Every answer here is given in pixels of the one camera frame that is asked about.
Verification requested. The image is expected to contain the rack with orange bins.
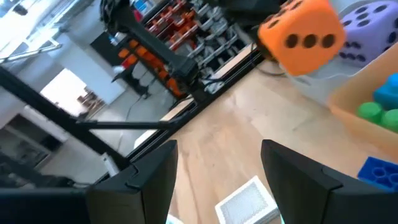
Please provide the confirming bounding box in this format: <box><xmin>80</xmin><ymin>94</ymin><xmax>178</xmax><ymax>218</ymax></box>
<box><xmin>114</xmin><ymin>0</ymin><xmax>259</xmax><ymax>98</ymax></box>

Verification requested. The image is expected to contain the bright green two-stud block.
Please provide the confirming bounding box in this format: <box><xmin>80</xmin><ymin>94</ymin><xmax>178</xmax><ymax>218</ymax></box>
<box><xmin>356</xmin><ymin>101</ymin><xmax>398</xmax><ymax>134</ymax></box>

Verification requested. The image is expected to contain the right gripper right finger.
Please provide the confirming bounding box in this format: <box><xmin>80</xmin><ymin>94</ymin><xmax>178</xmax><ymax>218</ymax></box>
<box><xmin>260</xmin><ymin>139</ymin><xmax>398</xmax><ymax>224</ymax></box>

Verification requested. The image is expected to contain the light blue rounded block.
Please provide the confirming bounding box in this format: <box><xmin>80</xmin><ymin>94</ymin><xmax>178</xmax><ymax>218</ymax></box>
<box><xmin>373</xmin><ymin>72</ymin><xmax>398</xmax><ymax>111</ymax></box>

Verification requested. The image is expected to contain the purple foam die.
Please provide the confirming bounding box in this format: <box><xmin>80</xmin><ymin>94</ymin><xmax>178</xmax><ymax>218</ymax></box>
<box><xmin>337</xmin><ymin>0</ymin><xmax>398</xmax><ymax>68</ymax></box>

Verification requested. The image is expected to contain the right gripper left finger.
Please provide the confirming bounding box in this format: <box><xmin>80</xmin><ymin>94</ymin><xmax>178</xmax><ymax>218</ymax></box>
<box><xmin>0</xmin><ymin>139</ymin><xmax>179</xmax><ymax>224</ymax></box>

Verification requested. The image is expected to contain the grey card deck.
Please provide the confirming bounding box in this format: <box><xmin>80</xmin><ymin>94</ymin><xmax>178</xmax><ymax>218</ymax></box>
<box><xmin>214</xmin><ymin>175</ymin><xmax>281</xmax><ymax>224</ymax></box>

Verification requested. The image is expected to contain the dark blue toy block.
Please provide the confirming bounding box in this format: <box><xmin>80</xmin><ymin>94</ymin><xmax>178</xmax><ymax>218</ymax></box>
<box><xmin>357</xmin><ymin>156</ymin><xmax>398</xmax><ymax>193</ymax></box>

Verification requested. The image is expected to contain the orange foam die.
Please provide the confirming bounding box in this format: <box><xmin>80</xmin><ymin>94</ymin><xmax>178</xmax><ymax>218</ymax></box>
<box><xmin>257</xmin><ymin>0</ymin><xmax>346</xmax><ymax>77</ymax></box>

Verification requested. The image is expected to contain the clear yellow bin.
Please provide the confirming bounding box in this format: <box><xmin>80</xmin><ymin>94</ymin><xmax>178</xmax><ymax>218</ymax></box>
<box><xmin>328</xmin><ymin>42</ymin><xmax>398</xmax><ymax>159</ymax></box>

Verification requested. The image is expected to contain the light teal flat block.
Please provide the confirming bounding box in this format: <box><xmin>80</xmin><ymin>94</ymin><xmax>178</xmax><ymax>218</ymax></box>
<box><xmin>166</xmin><ymin>214</ymin><xmax>185</xmax><ymax>224</ymax></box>

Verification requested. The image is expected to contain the grey plastic bin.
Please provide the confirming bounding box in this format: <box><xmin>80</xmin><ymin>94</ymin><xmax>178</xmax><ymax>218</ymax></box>
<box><xmin>278</xmin><ymin>54</ymin><xmax>371</xmax><ymax>108</ymax></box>

